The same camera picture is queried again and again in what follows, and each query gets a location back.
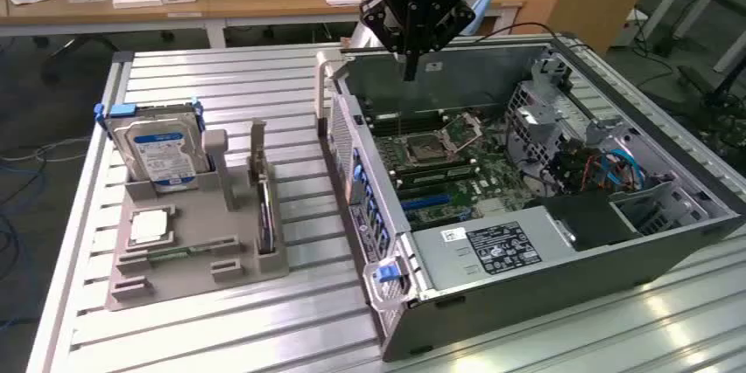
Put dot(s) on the green motherboard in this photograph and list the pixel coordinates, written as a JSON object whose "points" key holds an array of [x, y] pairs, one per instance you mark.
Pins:
{"points": [[495, 163]]}

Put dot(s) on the black RAM slot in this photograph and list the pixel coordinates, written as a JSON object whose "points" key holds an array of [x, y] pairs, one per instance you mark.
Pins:
{"points": [[436, 171], [433, 165], [407, 129], [404, 120]]}

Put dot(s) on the green graphics card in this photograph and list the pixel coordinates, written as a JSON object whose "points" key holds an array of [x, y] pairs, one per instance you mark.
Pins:
{"points": [[267, 216]]}

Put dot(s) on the flat white box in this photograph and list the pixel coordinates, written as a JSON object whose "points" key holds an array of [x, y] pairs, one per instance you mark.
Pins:
{"points": [[136, 1]]}

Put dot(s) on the black floor stand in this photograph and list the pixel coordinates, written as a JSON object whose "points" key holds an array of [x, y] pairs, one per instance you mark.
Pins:
{"points": [[699, 80]]}

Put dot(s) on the metal socket cover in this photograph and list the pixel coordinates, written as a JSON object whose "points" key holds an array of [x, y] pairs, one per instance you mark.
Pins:
{"points": [[463, 128]]}

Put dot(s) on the thin locking lever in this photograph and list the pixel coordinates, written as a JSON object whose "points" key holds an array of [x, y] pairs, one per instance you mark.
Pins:
{"points": [[399, 124]]}

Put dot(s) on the open black PC case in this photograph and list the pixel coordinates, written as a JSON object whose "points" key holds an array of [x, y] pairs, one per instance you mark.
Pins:
{"points": [[524, 312]]}

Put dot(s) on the CPU socket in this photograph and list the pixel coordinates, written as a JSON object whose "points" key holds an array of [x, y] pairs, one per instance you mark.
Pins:
{"points": [[425, 148]]}

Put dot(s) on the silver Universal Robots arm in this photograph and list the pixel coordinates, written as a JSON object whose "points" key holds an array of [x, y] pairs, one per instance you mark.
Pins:
{"points": [[369, 36]]}

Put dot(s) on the hard disk with blue rails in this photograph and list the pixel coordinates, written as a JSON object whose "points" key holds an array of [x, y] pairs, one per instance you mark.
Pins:
{"points": [[157, 150]]}

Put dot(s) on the silver metal drive cage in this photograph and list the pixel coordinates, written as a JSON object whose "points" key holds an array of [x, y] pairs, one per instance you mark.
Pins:
{"points": [[536, 115]]}

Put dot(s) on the silver CPU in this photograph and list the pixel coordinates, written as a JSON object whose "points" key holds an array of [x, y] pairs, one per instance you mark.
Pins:
{"points": [[148, 226]]}

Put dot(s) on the blue case latch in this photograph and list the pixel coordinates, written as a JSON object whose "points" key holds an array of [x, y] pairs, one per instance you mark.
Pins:
{"points": [[387, 272]]}

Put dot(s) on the grey power supply unit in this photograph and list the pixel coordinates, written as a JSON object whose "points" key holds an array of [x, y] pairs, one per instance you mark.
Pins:
{"points": [[443, 259]]}

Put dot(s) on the grey parts rack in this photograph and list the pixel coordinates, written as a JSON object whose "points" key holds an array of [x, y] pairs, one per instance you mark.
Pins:
{"points": [[192, 277]]}

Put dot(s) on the black air shroud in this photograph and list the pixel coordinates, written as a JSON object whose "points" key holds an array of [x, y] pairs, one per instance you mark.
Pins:
{"points": [[588, 220]]}

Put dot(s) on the blue expansion slot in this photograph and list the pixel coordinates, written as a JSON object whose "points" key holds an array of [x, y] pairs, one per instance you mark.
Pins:
{"points": [[425, 203]]}

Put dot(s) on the loose green RAM stick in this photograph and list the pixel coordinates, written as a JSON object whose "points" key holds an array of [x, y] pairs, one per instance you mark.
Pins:
{"points": [[175, 253]]}

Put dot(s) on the blue slot latch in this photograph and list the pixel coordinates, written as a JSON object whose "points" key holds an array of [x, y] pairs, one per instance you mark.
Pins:
{"points": [[367, 195], [371, 213], [361, 176]]}

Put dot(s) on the wooden desk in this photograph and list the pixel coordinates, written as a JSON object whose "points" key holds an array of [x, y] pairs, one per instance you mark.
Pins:
{"points": [[34, 8], [279, 2]]}

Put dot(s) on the black office chair base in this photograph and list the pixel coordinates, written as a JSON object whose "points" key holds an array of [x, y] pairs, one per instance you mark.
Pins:
{"points": [[61, 52]]}

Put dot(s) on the grey disk bay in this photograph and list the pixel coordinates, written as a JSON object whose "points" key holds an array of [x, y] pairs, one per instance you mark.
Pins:
{"points": [[670, 191]]}

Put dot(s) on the white table frame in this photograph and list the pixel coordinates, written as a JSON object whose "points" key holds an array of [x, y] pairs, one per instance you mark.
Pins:
{"points": [[730, 50]]}

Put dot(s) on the silver chipset heatsink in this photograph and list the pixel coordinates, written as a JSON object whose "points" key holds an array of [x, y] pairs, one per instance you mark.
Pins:
{"points": [[491, 207]]}

